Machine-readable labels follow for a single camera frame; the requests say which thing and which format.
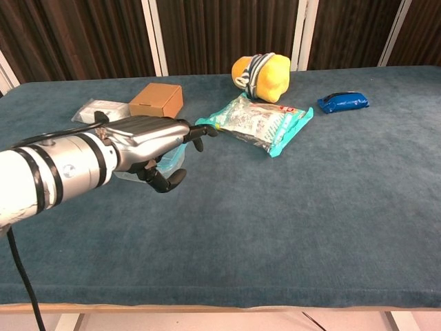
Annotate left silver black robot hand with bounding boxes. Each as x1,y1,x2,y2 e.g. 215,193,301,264
99,114,219,194

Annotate brown cardboard box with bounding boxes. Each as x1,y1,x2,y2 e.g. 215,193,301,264
128,82,184,120

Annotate white packet in clear wrap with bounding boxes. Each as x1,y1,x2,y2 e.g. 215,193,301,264
71,99,130,124

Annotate teal snack bag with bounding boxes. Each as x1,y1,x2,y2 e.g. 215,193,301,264
194,92,315,159

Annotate dark brown slatted partition panel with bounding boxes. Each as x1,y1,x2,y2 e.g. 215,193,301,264
307,0,398,71
156,0,301,76
387,0,441,68
0,0,156,83

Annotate yellow plush toy striped scarf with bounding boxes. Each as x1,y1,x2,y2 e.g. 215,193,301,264
231,52,292,103

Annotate blue table cloth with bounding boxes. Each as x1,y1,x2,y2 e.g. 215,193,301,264
0,65,441,309

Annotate blue snack pack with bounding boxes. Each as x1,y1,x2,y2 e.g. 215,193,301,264
316,91,370,114

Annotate white table leg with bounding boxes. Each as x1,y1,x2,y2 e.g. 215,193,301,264
380,311,420,331
54,312,85,331

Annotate white partition frame post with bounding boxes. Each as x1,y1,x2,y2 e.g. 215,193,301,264
377,0,413,68
0,50,21,97
291,0,320,72
141,0,170,77

